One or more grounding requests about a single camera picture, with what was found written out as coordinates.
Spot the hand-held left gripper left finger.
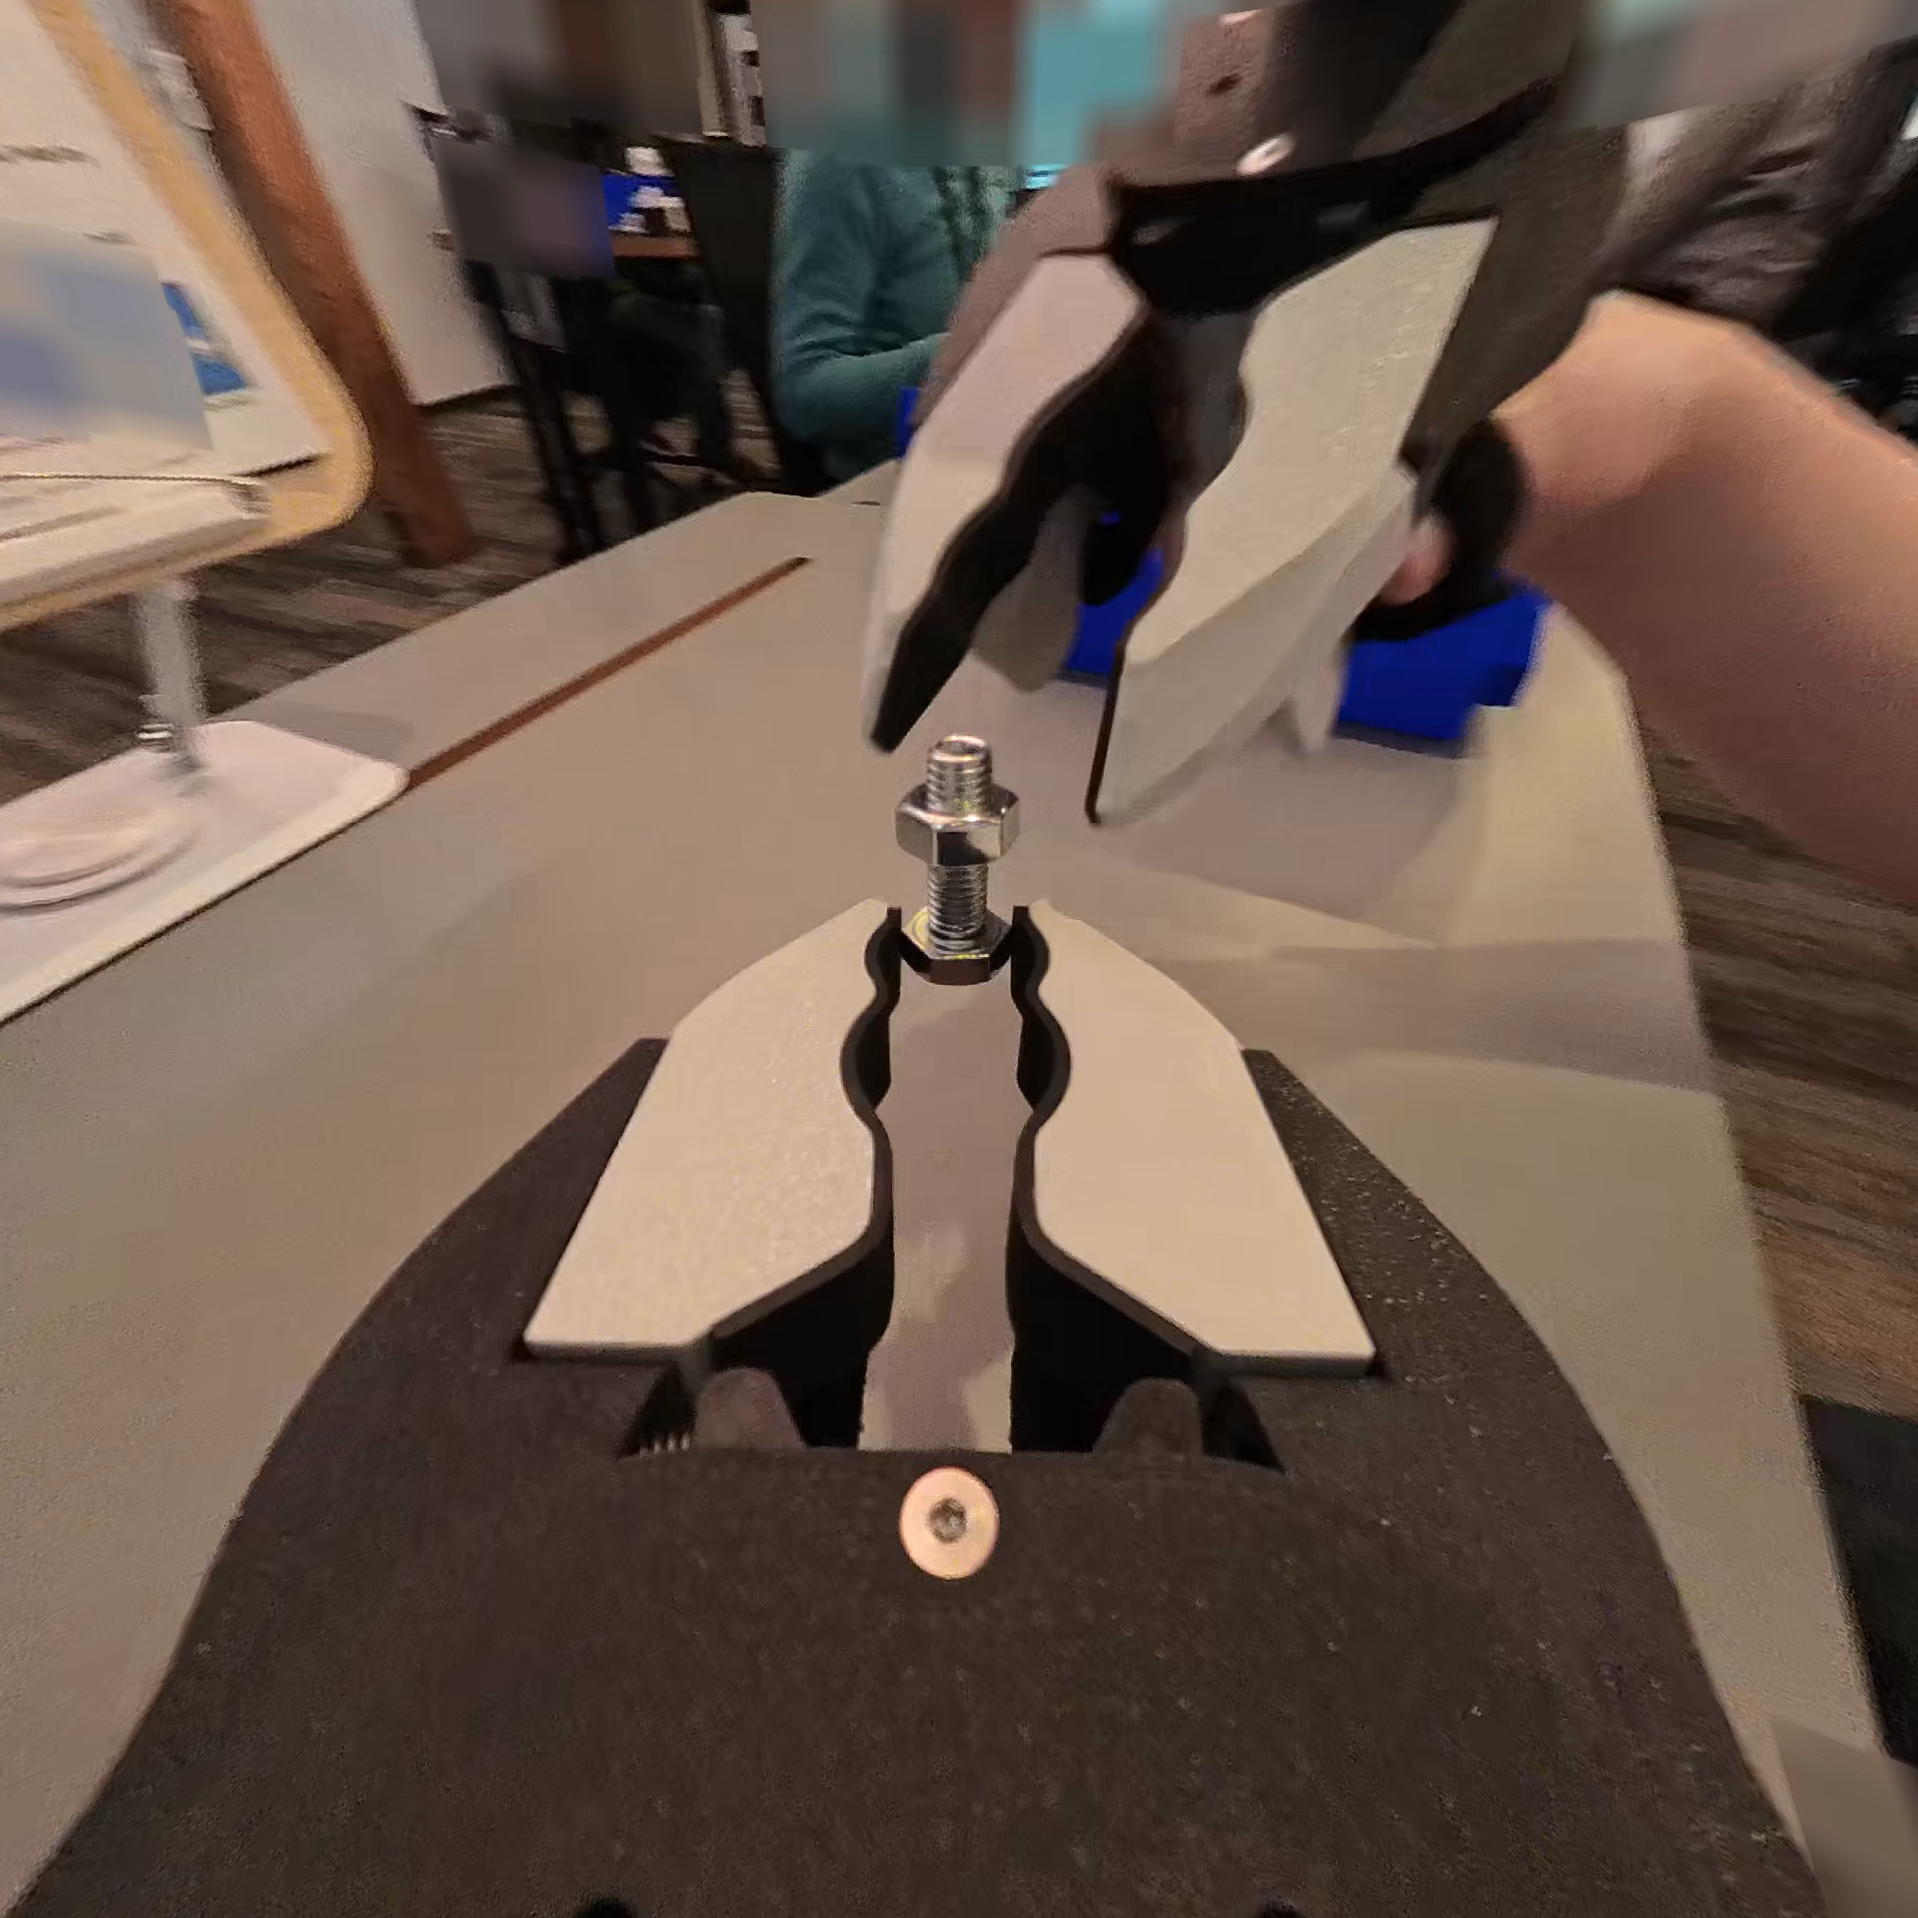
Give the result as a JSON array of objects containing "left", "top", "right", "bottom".
[{"left": 523, "top": 903, "right": 906, "bottom": 1446}]

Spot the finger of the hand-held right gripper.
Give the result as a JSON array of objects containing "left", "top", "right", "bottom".
[
  {"left": 863, "top": 251, "right": 1160, "bottom": 753},
  {"left": 1083, "top": 217, "right": 1499, "bottom": 830}
]

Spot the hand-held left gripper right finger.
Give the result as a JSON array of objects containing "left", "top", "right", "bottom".
[{"left": 1003, "top": 903, "right": 1380, "bottom": 1449}]

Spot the silver hex bolt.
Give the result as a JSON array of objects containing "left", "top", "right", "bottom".
[{"left": 903, "top": 735, "right": 1020, "bottom": 977}]

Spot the silver hex nut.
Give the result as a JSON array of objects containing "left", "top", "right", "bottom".
[{"left": 894, "top": 774, "right": 1027, "bottom": 875}]

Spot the person's right forearm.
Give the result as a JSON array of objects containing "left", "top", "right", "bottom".
[{"left": 1575, "top": 330, "right": 1918, "bottom": 908}]

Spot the person's right hand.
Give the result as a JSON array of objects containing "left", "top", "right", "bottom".
[{"left": 1374, "top": 284, "right": 1807, "bottom": 638}]

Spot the black office chair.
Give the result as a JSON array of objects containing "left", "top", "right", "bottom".
[{"left": 642, "top": 133, "right": 799, "bottom": 485}]

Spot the instruction poster board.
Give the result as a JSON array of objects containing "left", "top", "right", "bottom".
[{"left": 0, "top": 0, "right": 380, "bottom": 636}]

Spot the metal frame stand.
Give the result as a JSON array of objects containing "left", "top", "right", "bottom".
[{"left": 419, "top": 104, "right": 608, "bottom": 563}]

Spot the wooden support post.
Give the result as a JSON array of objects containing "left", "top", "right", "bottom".
[{"left": 152, "top": 0, "right": 485, "bottom": 574}]

